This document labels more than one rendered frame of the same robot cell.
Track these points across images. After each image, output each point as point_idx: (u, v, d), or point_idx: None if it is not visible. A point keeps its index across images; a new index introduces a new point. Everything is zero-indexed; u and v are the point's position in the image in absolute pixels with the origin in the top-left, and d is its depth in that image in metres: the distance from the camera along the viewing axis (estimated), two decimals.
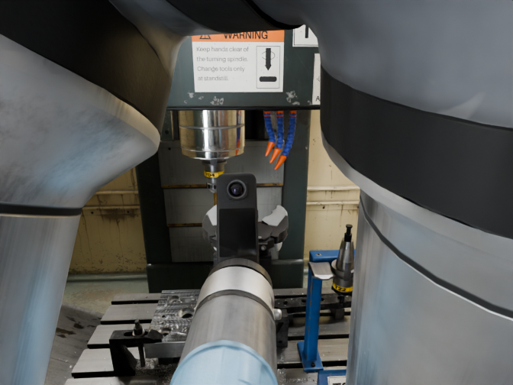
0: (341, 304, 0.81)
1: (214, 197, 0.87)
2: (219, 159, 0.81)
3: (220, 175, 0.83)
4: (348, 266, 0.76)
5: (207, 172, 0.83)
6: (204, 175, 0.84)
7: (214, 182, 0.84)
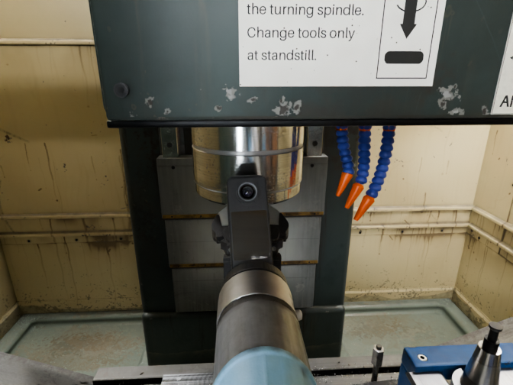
0: None
1: None
2: None
3: None
4: None
5: None
6: None
7: None
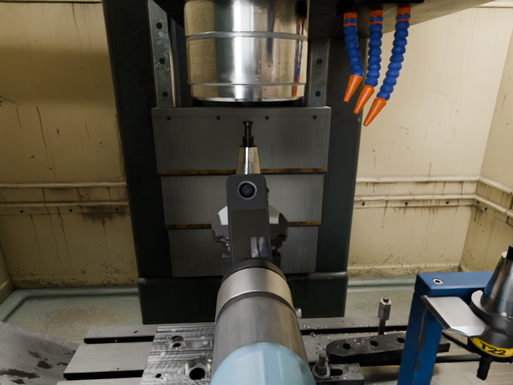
0: (485, 373, 0.44)
1: None
2: None
3: None
4: None
5: None
6: None
7: None
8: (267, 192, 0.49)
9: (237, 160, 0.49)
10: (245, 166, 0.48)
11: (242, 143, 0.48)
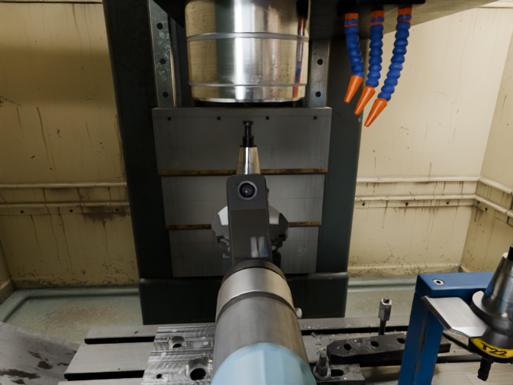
0: (485, 374, 0.44)
1: None
2: None
3: None
4: None
5: None
6: None
7: None
8: (267, 192, 0.49)
9: (237, 160, 0.49)
10: (245, 166, 0.48)
11: (242, 143, 0.48)
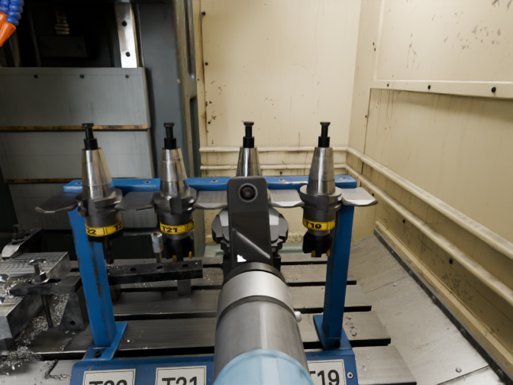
0: (107, 257, 0.52)
1: None
2: None
3: None
4: (91, 191, 0.47)
5: None
6: None
7: None
8: (267, 193, 0.49)
9: (237, 160, 0.49)
10: (245, 166, 0.48)
11: (243, 143, 0.48)
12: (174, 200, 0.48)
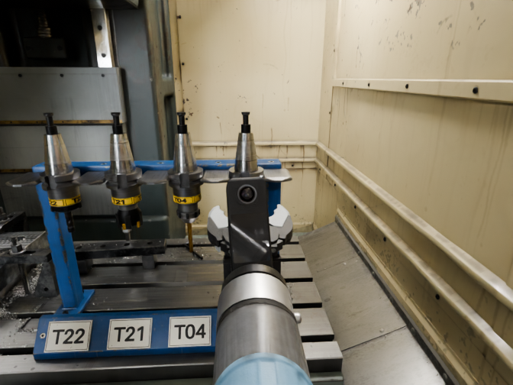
0: (68, 227, 0.62)
1: (188, 228, 0.64)
2: (192, 179, 0.58)
3: (195, 200, 0.60)
4: (52, 169, 0.57)
5: (176, 196, 0.60)
6: (173, 200, 0.61)
7: (186, 210, 0.61)
8: (200, 172, 0.59)
9: (174, 144, 0.58)
10: (179, 149, 0.57)
11: (177, 130, 0.58)
12: (120, 176, 0.58)
